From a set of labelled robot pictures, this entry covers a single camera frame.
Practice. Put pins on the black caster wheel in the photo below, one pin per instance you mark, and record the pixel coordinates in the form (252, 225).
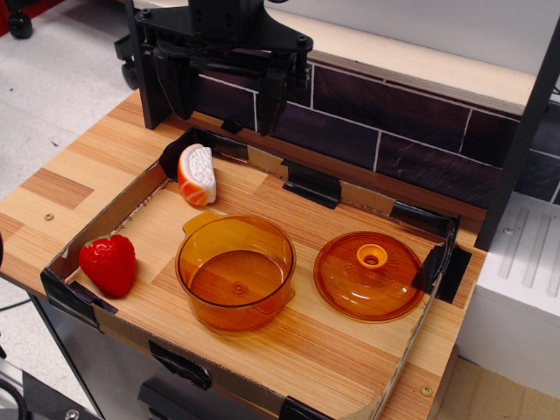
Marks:
(124, 52)

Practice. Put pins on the salmon nigiri sushi toy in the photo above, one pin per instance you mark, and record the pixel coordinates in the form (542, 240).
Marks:
(196, 177)

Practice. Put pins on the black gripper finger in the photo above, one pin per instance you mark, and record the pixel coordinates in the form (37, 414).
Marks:
(271, 99)
(178, 82)

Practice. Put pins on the black frame post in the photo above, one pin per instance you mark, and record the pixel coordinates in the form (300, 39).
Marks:
(154, 103)
(538, 100)

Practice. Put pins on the orange transparent pot lid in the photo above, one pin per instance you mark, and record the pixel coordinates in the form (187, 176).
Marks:
(369, 276)

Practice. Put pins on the black chair caster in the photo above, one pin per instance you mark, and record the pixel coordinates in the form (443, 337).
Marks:
(19, 22)

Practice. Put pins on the black left frame post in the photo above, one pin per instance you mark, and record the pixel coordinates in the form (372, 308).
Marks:
(154, 103)

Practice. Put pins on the white ribbed sink unit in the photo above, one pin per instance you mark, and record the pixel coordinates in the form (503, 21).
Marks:
(511, 326)

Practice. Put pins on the orange transparent pot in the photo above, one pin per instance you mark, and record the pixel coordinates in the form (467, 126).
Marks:
(236, 270)

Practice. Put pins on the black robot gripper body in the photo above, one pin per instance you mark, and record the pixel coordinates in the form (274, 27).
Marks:
(230, 37)

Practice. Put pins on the cardboard fence with black tape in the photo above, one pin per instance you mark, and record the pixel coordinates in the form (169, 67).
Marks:
(310, 361)

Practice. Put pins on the red toy strawberry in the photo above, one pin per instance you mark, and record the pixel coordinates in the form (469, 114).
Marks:
(110, 263)

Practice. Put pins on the dark tile backsplash panel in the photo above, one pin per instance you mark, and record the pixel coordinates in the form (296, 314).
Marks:
(442, 145)

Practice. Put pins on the black right frame post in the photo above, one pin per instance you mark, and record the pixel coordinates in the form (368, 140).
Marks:
(538, 100)

